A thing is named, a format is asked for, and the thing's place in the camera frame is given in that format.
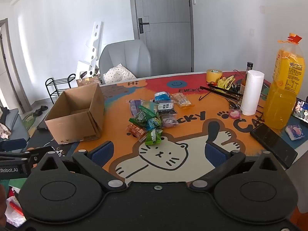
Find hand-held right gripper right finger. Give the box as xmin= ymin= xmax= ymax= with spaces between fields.
xmin=189 ymin=141 xmax=288 ymax=193

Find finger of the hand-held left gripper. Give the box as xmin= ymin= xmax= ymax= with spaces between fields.
xmin=0 ymin=138 xmax=27 ymax=151

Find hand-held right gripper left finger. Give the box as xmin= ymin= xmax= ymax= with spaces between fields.
xmin=29 ymin=141 xmax=127 ymax=193

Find red snack packet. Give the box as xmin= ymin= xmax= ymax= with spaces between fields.
xmin=127 ymin=124 xmax=147 ymax=141

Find cardboard box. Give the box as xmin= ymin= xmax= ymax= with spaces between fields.
xmin=44 ymin=83 xmax=105 ymax=145

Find dark green snack packet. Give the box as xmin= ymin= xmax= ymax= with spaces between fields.
xmin=129 ymin=106 xmax=157 ymax=130

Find pink cloth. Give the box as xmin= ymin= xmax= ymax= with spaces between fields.
xmin=0 ymin=123 xmax=12 ymax=139

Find grey sofa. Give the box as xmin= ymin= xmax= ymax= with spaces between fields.
xmin=0 ymin=107 xmax=30 ymax=150

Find green floor mat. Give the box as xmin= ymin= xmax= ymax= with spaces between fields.
xmin=21 ymin=112 xmax=36 ymax=130

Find red and white plastic bag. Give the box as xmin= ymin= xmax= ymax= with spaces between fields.
xmin=5 ymin=185 xmax=27 ymax=227

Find cat print table mat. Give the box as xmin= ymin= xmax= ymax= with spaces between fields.
xmin=24 ymin=71 xmax=308 ymax=186

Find light green snack packet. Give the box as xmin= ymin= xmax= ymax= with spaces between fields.
xmin=144 ymin=129 xmax=163 ymax=146

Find pink purple snack packet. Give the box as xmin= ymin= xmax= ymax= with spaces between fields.
xmin=161 ymin=115 xmax=180 ymax=128

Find small blue snack packet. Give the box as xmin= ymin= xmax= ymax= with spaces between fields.
xmin=147 ymin=117 xmax=161 ymax=130

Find clear biscuit packet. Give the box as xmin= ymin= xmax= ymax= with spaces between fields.
xmin=171 ymin=93 xmax=195 ymax=109

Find black folding stand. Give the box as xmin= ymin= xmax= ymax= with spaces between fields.
xmin=198 ymin=83 xmax=243 ymax=101

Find pale green snack packet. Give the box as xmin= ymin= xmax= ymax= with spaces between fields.
xmin=140 ymin=101 xmax=159 ymax=112

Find black and white snack packet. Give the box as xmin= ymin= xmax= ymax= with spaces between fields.
xmin=157 ymin=102 xmax=178 ymax=115

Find white paper towel roll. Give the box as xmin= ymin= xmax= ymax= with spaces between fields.
xmin=241 ymin=70 xmax=265 ymax=116

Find yellow green wrapper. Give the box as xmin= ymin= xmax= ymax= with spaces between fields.
xmin=217 ymin=75 xmax=237 ymax=89

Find brown carton with tape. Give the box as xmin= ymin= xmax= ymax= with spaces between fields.
xmin=76 ymin=76 xmax=100 ymax=87

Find dark glass bottle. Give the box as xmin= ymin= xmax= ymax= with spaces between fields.
xmin=240 ymin=62 xmax=254 ymax=94

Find yellow tape roll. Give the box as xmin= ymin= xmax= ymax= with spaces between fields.
xmin=206 ymin=69 xmax=224 ymax=83

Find black shoe rack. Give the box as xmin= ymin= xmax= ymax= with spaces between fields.
xmin=45 ymin=73 xmax=77 ymax=105

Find dotted white pillow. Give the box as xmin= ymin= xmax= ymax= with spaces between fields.
xmin=103 ymin=63 xmax=136 ymax=85

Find orange juice bottle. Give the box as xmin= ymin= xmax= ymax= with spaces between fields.
xmin=263 ymin=33 xmax=304 ymax=130

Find device with lit screen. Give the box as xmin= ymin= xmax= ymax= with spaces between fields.
xmin=291 ymin=96 xmax=308 ymax=127

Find grey chair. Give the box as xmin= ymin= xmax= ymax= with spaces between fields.
xmin=99 ymin=40 xmax=152 ymax=85

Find grey door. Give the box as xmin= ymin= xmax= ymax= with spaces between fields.
xmin=129 ymin=0 xmax=194 ymax=74

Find pink keychain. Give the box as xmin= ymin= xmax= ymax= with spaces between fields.
xmin=228 ymin=108 xmax=242 ymax=119

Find grey interior door frame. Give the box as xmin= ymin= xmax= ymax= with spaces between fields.
xmin=0 ymin=18 xmax=32 ymax=113

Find black door handle lock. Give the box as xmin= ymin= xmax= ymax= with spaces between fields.
xmin=138 ymin=18 xmax=150 ymax=33

